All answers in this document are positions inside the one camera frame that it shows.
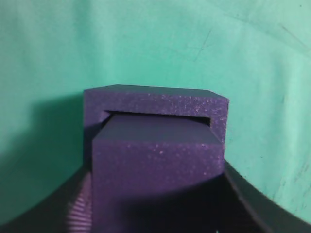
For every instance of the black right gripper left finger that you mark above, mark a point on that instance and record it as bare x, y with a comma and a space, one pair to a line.
66, 210

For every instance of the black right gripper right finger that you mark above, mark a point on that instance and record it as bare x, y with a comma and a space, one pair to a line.
262, 212

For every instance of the purple foam cube block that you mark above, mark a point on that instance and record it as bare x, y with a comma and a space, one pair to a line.
132, 205

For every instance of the purple foam groove block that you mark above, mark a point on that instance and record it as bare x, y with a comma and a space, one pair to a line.
155, 99

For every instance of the green table cloth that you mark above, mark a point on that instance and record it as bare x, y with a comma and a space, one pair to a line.
257, 53

